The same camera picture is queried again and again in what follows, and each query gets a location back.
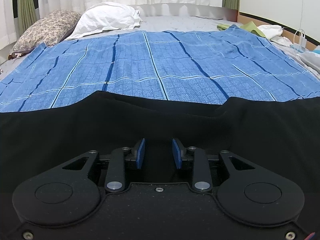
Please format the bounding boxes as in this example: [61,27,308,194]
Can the black pants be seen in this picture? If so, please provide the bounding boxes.
[1,91,319,230]

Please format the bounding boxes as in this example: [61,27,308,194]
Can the blue striped towel blanket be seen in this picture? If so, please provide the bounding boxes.
[1,25,319,112]

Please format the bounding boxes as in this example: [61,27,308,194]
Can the grey crumpled garment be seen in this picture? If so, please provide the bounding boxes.
[290,44,320,74]

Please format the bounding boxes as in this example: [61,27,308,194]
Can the floral patterned pillow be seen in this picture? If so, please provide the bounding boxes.
[8,10,81,59]

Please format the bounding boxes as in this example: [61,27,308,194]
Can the white crumpled cloth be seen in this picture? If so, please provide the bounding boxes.
[258,25,283,40]

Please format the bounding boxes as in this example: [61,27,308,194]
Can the green cloth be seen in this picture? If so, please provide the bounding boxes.
[217,21,266,38]

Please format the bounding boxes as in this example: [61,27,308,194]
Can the white pillow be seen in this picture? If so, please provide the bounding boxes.
[66,2,142,40]

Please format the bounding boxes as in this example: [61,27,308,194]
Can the white charging cable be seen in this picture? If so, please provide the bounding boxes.
[292,0,308,55]

